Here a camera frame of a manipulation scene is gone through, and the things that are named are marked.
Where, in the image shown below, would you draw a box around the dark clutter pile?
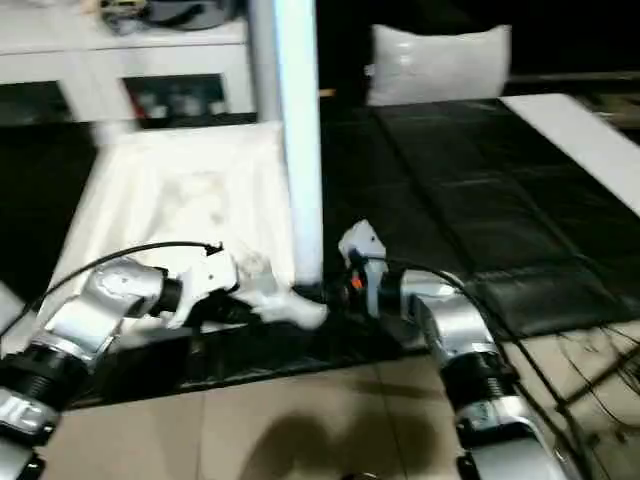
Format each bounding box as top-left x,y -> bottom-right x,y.
99,0 -> 152,35

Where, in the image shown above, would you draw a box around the black work mat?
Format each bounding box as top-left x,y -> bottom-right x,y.
0,97 -> 640,409

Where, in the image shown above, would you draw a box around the white sideboard with glass doors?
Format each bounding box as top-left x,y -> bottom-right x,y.
0,17 -> 259,132

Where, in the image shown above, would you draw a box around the white plastic table top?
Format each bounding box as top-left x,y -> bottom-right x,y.
0,119 -> 331,351

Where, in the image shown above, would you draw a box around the white flat board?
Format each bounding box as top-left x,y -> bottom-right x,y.
501,92 -> 640,221

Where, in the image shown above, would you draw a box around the black furniture with gold label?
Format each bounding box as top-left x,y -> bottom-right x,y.
252,0 -> 640,104

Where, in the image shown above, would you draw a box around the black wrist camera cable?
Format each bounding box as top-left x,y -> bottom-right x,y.
359,257 -> 591,480
0,241 -> 224,346

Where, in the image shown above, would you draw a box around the black left wrist camera cable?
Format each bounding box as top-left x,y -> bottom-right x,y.
0,241 -> 224,346

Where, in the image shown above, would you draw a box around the thin black floor cable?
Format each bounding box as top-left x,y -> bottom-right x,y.
549,324 -> 640,446

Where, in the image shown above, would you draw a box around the grey rounded bag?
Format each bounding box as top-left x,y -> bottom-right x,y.
149,0 -> 244,31

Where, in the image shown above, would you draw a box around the grey cushion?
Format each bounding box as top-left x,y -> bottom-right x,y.
367,23 -> 512,106

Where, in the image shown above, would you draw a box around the black metal floor bar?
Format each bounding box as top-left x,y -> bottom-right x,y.
559,357 -> 640,407

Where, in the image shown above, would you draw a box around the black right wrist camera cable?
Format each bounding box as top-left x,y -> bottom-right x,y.
359,257 -> 591,480

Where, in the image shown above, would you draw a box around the white plastic table leg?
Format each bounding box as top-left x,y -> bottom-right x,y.
249,0 -> 282,124
0,282 -> 25,331
272,0 -> 325,296

